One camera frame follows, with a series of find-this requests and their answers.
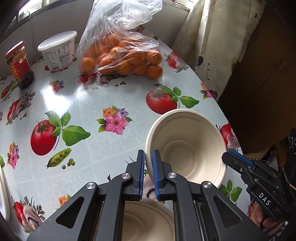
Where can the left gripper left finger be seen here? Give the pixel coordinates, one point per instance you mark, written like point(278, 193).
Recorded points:
point(95, 212)

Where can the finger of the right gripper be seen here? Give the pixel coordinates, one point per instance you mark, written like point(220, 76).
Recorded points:
point(241, 157)
point(234, 163)

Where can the chili sauce glass jar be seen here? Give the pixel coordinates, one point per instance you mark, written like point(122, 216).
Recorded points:
point(17, 61)

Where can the fruit print tablecloth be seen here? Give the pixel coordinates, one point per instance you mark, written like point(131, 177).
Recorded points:
point(117, 112)

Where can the plastic bag of oranges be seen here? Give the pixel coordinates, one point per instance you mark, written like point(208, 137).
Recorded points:
point(110, 45)

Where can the right hand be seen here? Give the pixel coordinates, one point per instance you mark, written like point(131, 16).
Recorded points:
point(256, 214)

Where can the patterned cream curtain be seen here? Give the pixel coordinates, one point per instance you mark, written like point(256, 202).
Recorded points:
point(214, 38)

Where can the small beige paper bowl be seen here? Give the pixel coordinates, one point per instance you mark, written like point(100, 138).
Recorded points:
point(190, 143)

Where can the window metal bars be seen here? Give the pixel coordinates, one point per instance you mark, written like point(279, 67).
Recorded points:
point(33, 6)

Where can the white plastic tub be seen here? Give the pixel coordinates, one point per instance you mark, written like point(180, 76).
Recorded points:
point(58, 50)

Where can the medium beige paper bowl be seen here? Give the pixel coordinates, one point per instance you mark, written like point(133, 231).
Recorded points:
point(147, 220)

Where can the large white foam plate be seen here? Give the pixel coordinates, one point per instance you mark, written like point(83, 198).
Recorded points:
point(5, 208)

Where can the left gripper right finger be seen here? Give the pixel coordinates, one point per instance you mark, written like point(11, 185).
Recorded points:
point(201, 211)

